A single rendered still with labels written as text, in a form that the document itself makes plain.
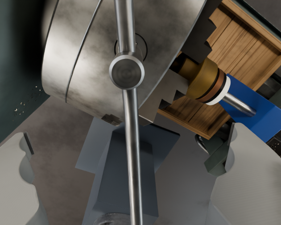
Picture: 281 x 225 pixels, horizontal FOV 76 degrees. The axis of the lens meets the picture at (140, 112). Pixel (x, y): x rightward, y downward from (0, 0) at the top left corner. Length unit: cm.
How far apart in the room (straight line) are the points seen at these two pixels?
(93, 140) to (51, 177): 153
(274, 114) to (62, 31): 41
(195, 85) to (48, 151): 189
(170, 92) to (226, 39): 33
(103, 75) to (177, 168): 194
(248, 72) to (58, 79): 56
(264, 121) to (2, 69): 46
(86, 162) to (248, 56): 82
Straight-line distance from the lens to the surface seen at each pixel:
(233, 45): 61
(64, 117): 180
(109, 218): 62
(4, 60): 26
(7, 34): 25
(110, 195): 61
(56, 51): 22
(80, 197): 255
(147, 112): 28
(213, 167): 79
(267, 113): 45
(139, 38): 20
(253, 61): 66
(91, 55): 20
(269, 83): 74
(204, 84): 35
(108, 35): 20
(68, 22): 20
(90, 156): 95
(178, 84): 33
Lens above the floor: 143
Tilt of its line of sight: 61 degrees down
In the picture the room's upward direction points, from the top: 179 degrees clockwise
